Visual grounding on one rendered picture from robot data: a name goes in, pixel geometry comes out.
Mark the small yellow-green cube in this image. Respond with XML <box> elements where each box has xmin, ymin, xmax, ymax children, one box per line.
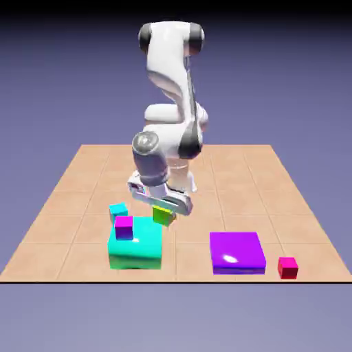
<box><xmin>152</xmin><ymin>205</ymin><xmax>177</xmax><ymax>228</ymax></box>

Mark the large purple box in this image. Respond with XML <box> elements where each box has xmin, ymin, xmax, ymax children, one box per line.
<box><xmin>209</xmin><ymin>231</ymin><xmax>267</xmax><ymax>276</ymax></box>

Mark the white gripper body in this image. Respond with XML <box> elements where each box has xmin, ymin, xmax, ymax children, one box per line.
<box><xmin>131</xmin><ymin>187</ymin><xmax>193</xmax><ymax>217</ymax></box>

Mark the small red cube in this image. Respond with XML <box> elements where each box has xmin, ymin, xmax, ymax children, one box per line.
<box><xmin>277</xmin><ymin>256</ymin><xmax>299</xmax><ymax>281</ymax></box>

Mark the small cyan cube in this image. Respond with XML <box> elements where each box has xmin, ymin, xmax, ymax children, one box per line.
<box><xmin>109</xmin><ymin>202</ymin><xmax>129</xmax><ymax>223</ymax></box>

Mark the small magenta cube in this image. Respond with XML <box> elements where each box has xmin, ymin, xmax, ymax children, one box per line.
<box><xmin>114</xmin><ymin>215</ymin><xmax>134</xmax><ymax>241</ymax></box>

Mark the large cyan box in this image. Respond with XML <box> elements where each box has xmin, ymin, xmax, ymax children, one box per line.
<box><xmin>107</xmin><ymin>216</ymin><xmax>164</xmax><ymax>270</ymax></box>

